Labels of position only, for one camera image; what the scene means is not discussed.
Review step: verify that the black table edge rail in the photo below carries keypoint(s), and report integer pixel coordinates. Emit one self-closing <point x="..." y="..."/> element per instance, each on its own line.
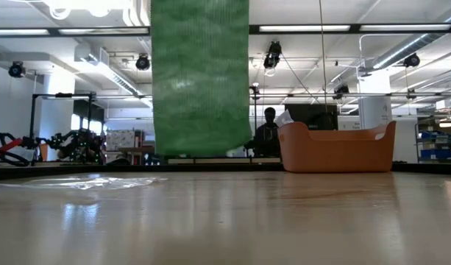
<point x="229" y="167"/>

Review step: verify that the white round column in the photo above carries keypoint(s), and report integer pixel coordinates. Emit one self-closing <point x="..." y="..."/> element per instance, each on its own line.
<point x="375" y="106"/>

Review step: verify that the orange plastic tub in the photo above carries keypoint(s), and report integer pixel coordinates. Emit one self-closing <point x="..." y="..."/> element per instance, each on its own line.
<point x="335" y="151"/>

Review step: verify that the black monitor screen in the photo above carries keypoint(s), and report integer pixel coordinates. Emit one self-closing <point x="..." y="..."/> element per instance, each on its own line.
<point x="309" y="112"/>

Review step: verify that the white patterned board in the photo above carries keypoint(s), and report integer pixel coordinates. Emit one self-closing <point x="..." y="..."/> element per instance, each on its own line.
<point x="120" y="140"/>

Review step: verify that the black overhead frame bar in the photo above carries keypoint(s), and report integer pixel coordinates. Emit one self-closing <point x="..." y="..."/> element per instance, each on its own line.
<point x="354" y="28"/>

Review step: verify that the shelf with blue bins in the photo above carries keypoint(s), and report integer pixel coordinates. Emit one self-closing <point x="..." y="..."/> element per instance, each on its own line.
<point x="435" y="152"/>

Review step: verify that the black hanging ceiling reel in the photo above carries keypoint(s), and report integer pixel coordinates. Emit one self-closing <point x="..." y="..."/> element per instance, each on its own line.
<point x="341" y="90"/>
<point x="273" y="53"/>
<point x="142" y="62"/>
<point x="17" y="69"/>
<point x="412" y="60"/>

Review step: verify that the green knit bandage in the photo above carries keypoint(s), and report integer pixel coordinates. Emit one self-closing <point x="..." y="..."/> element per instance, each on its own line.
<point x="199" y="73"/>

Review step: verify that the black background robot arm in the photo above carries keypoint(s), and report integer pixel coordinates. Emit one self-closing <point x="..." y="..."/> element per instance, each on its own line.
<point x="24" y="141"/>
<point x="78" y="145"/>

